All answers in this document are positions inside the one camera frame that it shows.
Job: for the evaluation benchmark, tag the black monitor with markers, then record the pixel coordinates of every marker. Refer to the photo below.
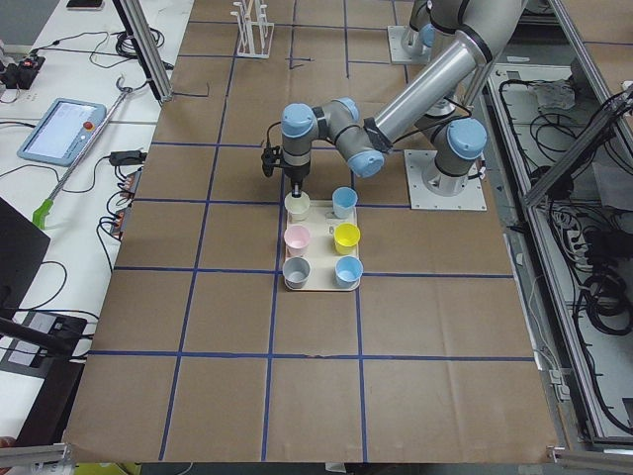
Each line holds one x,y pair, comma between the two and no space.
23,248

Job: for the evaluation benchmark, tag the white wire cup rack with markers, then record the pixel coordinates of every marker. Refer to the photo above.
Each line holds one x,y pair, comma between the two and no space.
255,31

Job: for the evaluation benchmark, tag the light blue plastic cup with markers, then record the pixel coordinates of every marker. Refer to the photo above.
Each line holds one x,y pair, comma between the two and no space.
344,200

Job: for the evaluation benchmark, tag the smartphone on table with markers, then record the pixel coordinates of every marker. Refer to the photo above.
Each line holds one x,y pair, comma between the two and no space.
88,5

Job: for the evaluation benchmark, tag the black power adapter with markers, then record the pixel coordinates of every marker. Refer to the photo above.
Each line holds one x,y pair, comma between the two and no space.
127,157

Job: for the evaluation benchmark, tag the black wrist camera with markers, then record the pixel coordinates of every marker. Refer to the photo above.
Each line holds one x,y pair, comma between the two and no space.
271,159

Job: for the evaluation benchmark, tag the white plastic cup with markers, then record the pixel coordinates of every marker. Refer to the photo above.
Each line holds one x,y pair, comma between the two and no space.
297,208

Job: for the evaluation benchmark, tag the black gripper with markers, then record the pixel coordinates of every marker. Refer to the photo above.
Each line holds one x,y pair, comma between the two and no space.
296,174

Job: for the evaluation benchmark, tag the beige plastic tray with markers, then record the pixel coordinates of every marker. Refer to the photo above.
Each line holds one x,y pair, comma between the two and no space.
321,253

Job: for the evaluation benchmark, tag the blue teach pendant tablet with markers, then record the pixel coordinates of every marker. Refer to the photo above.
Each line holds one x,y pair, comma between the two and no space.
62,132

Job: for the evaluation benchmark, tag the grey plastic cup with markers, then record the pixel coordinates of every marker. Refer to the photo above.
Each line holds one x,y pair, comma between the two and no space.
296,272

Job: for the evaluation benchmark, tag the yellow plastic cup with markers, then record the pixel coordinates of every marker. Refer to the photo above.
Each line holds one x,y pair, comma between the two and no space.
346,238

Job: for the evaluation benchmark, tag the pink plastic cup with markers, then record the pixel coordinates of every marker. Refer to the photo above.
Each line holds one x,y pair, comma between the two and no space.
297,239

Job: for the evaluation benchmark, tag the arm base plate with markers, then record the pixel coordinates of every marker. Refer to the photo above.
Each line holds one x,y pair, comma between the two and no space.
397,53
431,190

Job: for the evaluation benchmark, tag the aluminium frame post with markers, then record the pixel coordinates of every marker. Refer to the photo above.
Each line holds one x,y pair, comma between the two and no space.
137,27

